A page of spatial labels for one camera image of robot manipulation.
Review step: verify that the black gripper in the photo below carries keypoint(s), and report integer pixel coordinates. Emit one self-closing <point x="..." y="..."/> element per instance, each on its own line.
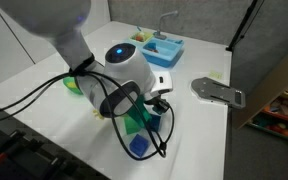
<point x="157" y="100"/>

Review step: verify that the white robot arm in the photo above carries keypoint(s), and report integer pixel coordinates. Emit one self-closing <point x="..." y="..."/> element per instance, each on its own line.
<point x="67" y="40"/>

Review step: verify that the green toy block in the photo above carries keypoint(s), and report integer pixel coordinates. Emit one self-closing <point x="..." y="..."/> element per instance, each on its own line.
<point x="129" y="126"/>

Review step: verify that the blue toy sink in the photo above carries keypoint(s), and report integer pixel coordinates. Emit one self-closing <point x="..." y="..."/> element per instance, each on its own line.
<point x="165" y="53"/>

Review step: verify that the large blue toy block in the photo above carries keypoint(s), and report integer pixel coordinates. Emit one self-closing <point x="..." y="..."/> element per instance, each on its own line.
<point x="139" y="145"/>

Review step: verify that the small blue toy cup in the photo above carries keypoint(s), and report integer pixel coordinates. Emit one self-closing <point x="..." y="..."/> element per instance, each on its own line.
<point x="152" y="49"/>

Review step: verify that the yellow spiky star toy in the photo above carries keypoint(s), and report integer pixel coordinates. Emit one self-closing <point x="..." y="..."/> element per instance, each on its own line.
<point x="97" y="115"/>

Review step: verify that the small orange toy food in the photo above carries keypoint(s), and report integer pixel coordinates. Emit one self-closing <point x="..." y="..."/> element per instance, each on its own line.
<point x="138" y="37"/>

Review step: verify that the grey toy faucet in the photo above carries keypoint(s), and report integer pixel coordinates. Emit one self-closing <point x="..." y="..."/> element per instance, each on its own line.
<point x="159" y="31"/>

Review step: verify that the translucent green plastic bowl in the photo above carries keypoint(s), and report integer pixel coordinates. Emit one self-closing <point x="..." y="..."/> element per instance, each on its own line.
<point x="71" y="89"/>

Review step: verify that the yellow toy animal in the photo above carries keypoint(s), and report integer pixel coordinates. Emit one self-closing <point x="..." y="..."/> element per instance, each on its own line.
<point x="71" y="84"/>

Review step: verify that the toy shelf with colourful bins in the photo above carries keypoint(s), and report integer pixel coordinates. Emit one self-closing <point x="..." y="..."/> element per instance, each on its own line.
<point x="277" y="100"/>

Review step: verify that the small dark blue block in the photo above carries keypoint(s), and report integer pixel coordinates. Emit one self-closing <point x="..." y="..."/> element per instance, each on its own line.
<point x="155" y="122"/>

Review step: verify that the grey metal mounting plate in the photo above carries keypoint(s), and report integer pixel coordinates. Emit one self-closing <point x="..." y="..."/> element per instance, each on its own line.
<point x="217" y="91"/>

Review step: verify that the yellow-green sink basket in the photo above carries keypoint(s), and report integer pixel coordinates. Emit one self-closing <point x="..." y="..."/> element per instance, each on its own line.
<point x="143" y="34"/>

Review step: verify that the black clamp equipment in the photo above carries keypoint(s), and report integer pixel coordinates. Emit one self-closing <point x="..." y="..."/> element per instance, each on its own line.
<point x="20" y="156"/>

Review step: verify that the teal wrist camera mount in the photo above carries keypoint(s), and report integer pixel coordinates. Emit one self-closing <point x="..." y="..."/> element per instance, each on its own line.
<point x="139" y="110"/>

